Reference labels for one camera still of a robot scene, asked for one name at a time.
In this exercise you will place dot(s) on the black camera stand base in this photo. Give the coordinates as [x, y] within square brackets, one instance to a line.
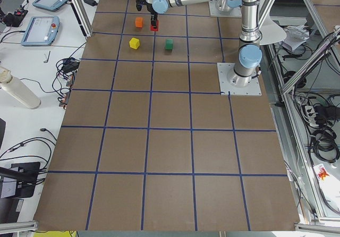
[19, 180]

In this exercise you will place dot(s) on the yellow block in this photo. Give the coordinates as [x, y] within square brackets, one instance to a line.
[134, 43]

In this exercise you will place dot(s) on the orange block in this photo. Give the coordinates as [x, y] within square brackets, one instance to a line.
[139, 21]

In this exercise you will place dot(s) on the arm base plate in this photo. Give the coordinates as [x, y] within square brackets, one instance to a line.
[220, 8]
[231, 84]

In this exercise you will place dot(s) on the upper teach pendant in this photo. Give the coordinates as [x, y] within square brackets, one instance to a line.
[50, 5]

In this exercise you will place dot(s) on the teach pendant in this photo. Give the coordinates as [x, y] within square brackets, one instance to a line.
[50, 5]
[41, 31]

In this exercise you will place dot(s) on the lower teach pendant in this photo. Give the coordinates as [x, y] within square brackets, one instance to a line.
[41, 31]

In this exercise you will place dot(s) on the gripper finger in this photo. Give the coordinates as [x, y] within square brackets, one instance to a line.
[139, 4]
[153, 24]

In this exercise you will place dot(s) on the aluminium frame post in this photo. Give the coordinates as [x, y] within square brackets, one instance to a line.
[81, 17]

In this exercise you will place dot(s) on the white power strip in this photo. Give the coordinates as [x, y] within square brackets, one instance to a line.
[309, 114]

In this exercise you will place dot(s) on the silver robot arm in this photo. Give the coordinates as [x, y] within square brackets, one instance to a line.
[249, 52]

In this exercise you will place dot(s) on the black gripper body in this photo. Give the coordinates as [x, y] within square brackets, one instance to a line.
[153, 15]

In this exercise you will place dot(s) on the red block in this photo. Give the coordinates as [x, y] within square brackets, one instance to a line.
[157, 26]

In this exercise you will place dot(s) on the green block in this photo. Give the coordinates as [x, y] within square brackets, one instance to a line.
[169, 44]

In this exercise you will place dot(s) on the black power adapter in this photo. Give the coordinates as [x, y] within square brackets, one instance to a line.
[91, 2]

